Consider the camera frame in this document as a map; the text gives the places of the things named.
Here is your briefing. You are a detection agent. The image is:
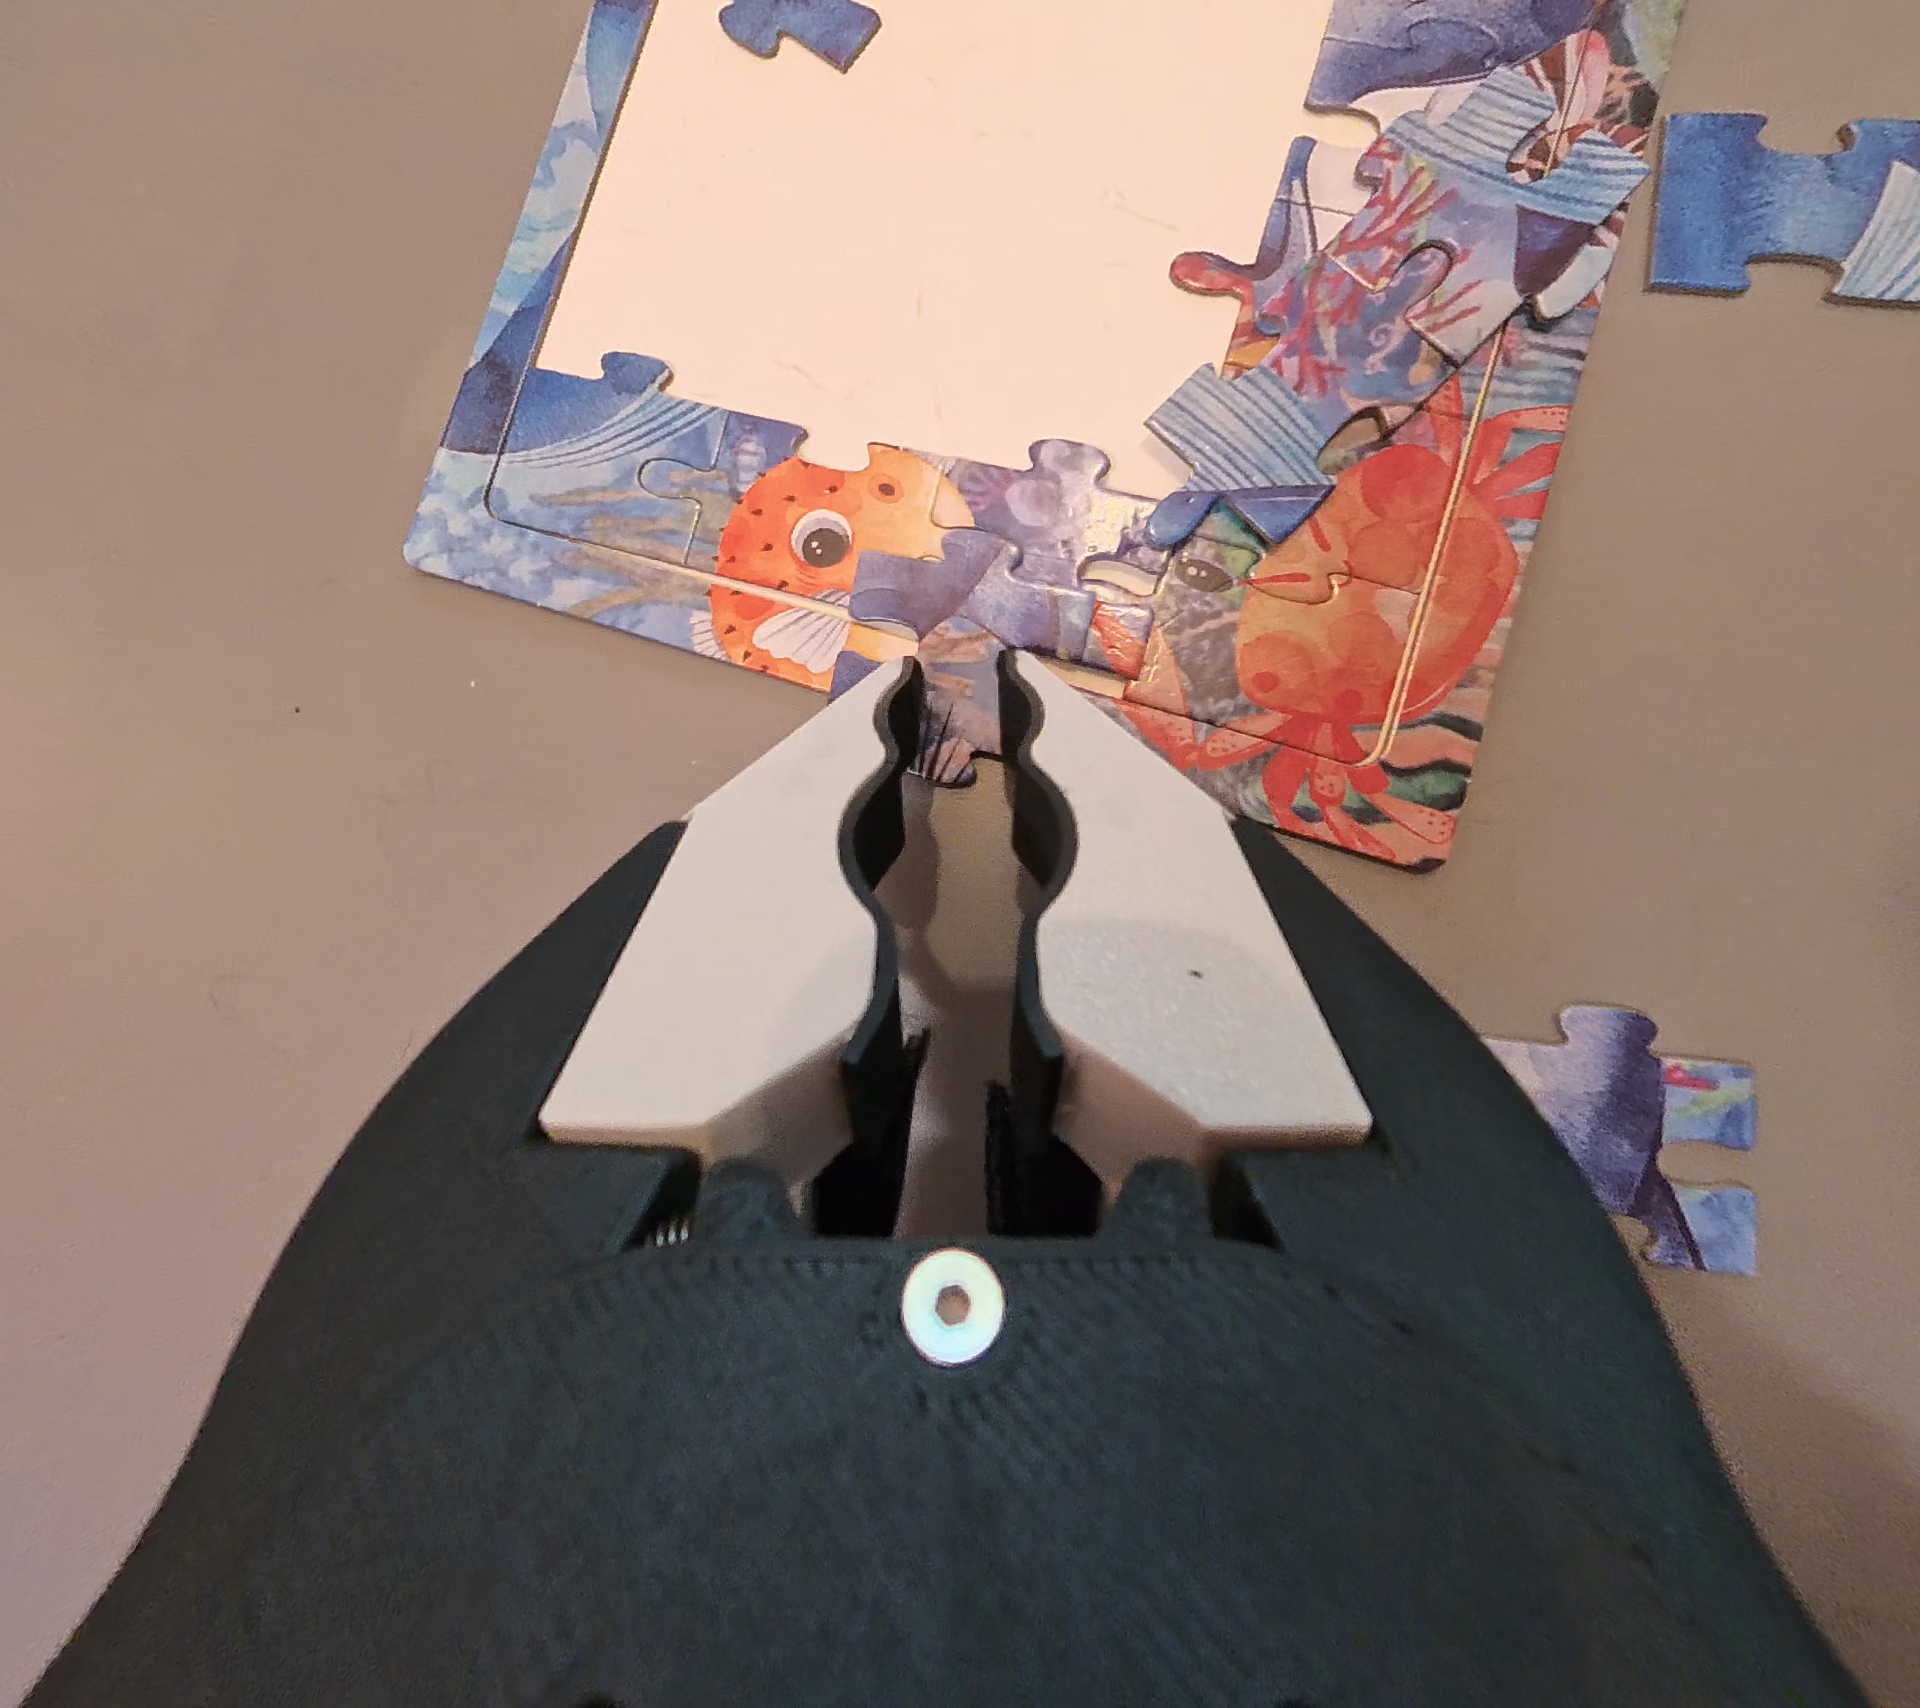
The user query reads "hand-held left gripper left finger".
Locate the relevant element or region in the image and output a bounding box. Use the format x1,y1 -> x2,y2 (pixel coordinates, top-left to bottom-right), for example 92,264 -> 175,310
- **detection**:
532,659 -> 926,1210

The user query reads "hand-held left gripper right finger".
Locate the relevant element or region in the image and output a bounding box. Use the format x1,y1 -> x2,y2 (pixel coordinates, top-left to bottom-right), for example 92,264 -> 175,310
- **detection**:
996,648 -> 1378,1215

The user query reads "purple blue puzzle piece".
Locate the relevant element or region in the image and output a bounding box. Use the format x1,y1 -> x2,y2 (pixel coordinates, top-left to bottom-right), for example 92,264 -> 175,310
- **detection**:
858,526 -> 1112,791

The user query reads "sea animal jigsaw puzzle tray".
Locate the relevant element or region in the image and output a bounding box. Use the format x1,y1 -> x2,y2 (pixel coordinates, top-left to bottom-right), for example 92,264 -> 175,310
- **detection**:
402,0 -> 1752,870

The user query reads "purple coral puzzle piece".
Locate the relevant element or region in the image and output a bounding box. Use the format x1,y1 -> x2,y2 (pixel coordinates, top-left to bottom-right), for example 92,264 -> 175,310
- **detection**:
1481,1002 -> 1762,1280

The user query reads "pale blue striped puzzle piece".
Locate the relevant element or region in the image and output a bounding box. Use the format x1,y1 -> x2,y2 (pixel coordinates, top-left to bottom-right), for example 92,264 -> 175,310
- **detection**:
1145,362 -> 1349,540

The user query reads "blue puzzle piece striped end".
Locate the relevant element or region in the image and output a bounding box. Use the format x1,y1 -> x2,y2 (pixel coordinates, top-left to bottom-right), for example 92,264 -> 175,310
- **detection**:
1645,107 -> 1920,310

